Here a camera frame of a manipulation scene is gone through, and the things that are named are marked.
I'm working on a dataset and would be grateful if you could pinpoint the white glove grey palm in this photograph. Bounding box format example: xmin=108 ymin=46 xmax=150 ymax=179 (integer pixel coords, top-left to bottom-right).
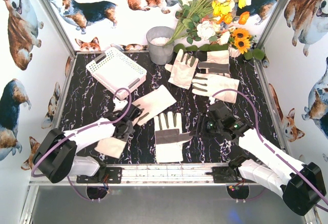
xmin=153 ymin=111 xmax=192 ymax=163
xmin=95 ymin=137 xmax=127 ymax=159

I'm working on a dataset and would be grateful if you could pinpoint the white glove long cuff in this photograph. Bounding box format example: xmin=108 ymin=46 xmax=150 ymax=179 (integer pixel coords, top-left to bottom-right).
xmin=132 ymin=85 xmax=176 ymax=126

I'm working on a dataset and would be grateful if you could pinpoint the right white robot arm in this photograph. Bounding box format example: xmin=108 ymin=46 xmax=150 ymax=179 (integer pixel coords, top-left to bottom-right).
xmin=190 ymin=101 xmax=327 ymax=216

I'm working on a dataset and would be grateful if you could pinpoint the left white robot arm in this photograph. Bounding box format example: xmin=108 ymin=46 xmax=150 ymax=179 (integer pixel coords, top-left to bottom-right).
xmin=31 ymin=101 xmax=142 ymax=184

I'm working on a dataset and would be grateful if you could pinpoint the white plastic storage basket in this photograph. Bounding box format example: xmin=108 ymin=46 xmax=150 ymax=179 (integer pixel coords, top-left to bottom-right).
xmin=86 ymin=47 xmax=147 ymax=100

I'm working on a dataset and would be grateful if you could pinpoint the white glove back right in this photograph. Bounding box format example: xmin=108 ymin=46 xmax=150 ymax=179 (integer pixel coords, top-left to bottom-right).
xmin=192 ymin=73 xmax=239 ymax=104

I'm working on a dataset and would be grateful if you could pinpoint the white glove back left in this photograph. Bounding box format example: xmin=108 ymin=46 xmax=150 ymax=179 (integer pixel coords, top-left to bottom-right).
xmin=165 ymin=49 xmax=198 ymax=90

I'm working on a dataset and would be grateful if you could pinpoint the white grey glove back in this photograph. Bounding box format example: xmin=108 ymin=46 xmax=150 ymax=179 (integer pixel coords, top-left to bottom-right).
xmin=197 ymin=50 xmax=231 ymax=78

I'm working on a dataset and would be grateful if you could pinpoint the grey metal bucket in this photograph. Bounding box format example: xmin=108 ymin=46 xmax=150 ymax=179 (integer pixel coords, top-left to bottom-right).
xmin=146 ymin=26 xmax=174 ymax=65

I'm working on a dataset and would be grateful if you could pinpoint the artificial flower bouquet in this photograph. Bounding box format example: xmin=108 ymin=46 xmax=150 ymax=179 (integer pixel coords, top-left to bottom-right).
xmin=165 ymin=0 xmax=276 ymax=60

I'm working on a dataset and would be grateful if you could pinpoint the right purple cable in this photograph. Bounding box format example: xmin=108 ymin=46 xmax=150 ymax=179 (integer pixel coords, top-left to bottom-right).
xmin=211 ymin=89 xmax=328 ymax=211

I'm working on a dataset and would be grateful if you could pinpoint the purple cable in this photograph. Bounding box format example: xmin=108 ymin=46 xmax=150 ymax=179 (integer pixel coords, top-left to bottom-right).
xmin=211 ymin=89 xmax=328 ymax=211
xmin=31 ymin=88 xmax=133 ymax=201

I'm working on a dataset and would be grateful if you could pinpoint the right black base bracket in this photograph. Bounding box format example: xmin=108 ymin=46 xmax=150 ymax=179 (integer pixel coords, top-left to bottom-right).
xmin=205 ymin=167 xmax=238 ymax=183

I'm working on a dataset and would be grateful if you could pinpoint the black base bracket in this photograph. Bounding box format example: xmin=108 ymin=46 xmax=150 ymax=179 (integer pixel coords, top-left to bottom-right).
xmin=205 ymin=167 xmax=238 ymax=183
xmin=76 ymin=167 xmax=122 ymax=184

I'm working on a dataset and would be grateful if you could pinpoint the left black base bracket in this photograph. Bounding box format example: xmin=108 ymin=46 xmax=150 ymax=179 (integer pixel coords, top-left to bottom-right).
xmin=76 ymin=167 xmax=122 ymax=184

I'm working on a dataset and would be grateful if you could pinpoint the aluminium front rail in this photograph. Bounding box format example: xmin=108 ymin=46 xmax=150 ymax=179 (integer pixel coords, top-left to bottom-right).
xmin=29 ymin=164 xmax=257 ymax=187

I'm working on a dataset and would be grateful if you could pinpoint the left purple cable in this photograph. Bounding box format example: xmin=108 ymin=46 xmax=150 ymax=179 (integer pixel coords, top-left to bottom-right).
xmin=31 ymin=88 xmax=133 ymax=201

